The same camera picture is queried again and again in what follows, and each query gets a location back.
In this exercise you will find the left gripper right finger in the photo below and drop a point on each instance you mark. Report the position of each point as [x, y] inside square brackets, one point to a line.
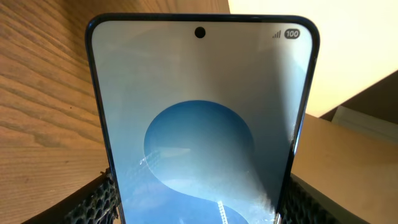
[303, 204]

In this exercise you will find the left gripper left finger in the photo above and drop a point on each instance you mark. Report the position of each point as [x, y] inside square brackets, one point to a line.
[95, 203]

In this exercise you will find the blue Galaxy smartphone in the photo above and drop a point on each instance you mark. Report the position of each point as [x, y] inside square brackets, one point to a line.
[201, 113]

